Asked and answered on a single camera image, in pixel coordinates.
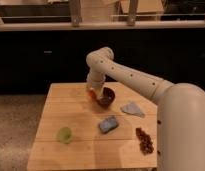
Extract red orange apple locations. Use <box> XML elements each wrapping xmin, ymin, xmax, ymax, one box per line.
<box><xmin>89</xmin><ymin>90</ymin><xmax>97</xmax><ymax>100</ymax></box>

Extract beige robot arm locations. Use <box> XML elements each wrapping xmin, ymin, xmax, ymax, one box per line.
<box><xmin>86</xmin><ymin>47</ymin><xmax>205</xmax><ymax>171</ymax></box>

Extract dark brown bowl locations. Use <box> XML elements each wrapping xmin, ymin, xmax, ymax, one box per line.
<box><xmin>97</xmin><ymin>87</ymin><xmax>115</xmax><ymax>108</ymax></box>

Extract blue sponge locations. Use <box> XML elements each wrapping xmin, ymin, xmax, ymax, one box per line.
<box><xmin>99</xmin><ymin>116</ymin><xmax>119</xmax><ymax>134</ymax></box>

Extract grey blue cloth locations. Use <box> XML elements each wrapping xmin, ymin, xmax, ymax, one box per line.
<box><xmin>120</xmin><ymin>102</ymin><xmax>145</xmax><ymax>117</ymax></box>

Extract wooden shelf rail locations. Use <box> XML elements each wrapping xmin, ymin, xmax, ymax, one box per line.
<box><xmin>0</xmin><ymin>20</ymin><xmax>205</xmax><ymax>31</ymax></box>

